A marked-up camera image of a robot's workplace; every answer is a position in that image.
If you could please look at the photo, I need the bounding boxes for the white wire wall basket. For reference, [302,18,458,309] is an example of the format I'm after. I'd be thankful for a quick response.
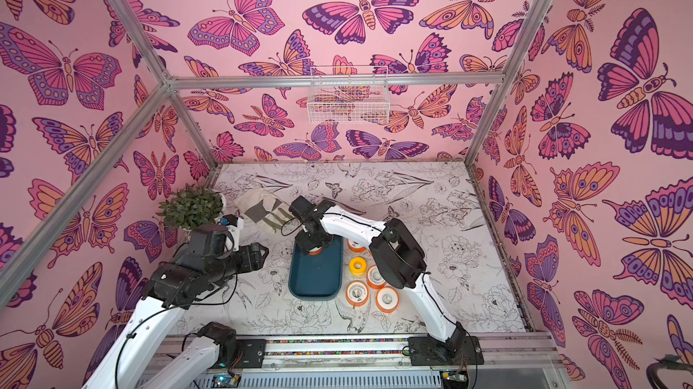
[305,64,391,125]

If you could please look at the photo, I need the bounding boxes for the green potted plant white pot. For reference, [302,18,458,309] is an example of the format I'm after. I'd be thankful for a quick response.
[157,185,225,231]

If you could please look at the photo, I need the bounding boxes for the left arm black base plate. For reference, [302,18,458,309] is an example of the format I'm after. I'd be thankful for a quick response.
[214,338,267,370]

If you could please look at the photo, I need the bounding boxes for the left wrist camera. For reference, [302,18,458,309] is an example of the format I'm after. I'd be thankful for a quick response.
[219,215,244,251]

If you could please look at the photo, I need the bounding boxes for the beige grey work glove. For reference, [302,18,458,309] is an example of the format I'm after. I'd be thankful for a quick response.
[234,188,294,234]

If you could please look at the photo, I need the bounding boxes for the green circuit board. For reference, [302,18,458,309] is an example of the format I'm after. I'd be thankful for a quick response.
[210,374,240,389]

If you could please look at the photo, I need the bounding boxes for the teal plastic storage tray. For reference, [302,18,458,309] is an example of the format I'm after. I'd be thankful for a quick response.
[288,237,344,302]

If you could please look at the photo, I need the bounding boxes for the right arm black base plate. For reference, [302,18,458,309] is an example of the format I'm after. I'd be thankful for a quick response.
[407,335,485,367]

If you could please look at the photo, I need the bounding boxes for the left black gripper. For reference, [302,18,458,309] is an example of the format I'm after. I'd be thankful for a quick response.
[208,241,271,284]

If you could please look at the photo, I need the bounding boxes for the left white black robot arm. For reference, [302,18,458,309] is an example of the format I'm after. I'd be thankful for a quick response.
[84,223,269,388]

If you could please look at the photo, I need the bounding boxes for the yellow sealing tape roll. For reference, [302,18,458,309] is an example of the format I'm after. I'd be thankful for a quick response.
[348,257,368,277]

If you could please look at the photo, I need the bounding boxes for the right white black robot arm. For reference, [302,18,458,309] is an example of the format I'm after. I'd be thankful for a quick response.
[290,196,468,360]

